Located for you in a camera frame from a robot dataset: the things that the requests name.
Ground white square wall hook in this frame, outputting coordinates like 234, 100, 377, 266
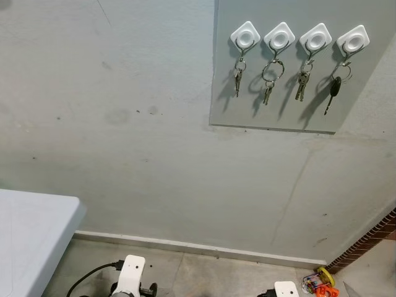
335, 24, 371, 57
263, 22, 296, 53
299, 23, 334, 56
230, 20, 262, 52

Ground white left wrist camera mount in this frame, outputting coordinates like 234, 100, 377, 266
111, 254, 147, 297

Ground small silver key bunch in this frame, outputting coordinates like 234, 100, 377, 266
231, 52, 248, 98

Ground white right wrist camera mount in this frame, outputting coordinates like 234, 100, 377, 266
273, 281, 301, 297

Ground brown brick ledge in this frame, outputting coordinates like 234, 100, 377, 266
325, 209, 396, 273

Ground grey wall board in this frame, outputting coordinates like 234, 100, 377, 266
209, 0, 396, 134

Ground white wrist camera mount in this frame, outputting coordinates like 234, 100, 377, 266
273, 281, 301, 297
111, 254, 147, 297

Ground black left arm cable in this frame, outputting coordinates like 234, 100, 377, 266
66, 261, 126, 297

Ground white plastic table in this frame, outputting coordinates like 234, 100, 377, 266
0, 188, 87, 297

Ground colourful plastic toy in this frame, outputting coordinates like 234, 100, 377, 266
301, 265, 338, 297

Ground brass and silver key bunch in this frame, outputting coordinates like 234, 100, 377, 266
294, 58, 314, 103

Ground grey skirting board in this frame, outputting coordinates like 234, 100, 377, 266
74, 230, 328, 269

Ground keys on large ring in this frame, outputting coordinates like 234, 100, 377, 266
260, 56, 286, 106

